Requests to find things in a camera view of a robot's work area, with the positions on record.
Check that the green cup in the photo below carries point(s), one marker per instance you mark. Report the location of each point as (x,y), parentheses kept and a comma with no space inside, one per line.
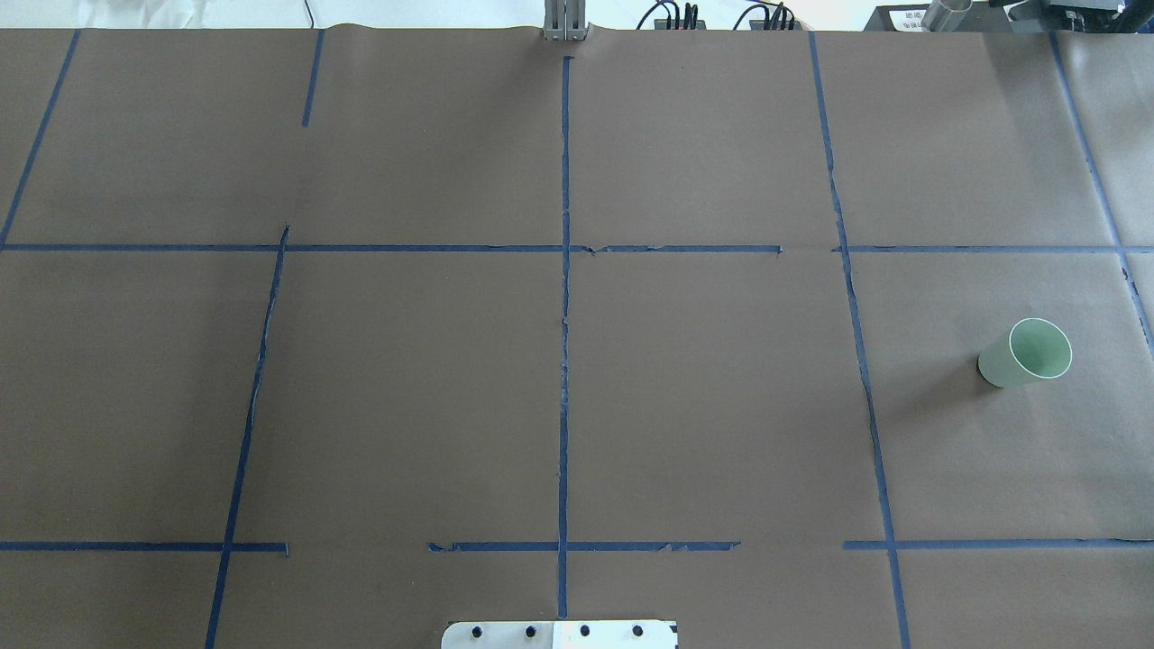
(1031,350)

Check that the grey equipment with label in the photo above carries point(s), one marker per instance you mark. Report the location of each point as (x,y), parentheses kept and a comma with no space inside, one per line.
(1093,17)

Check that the grey metal camera post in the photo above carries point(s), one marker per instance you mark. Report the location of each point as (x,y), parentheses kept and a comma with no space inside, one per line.
(565,20)

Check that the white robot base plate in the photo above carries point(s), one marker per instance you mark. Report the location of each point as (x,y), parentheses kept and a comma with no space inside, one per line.
(605,633)

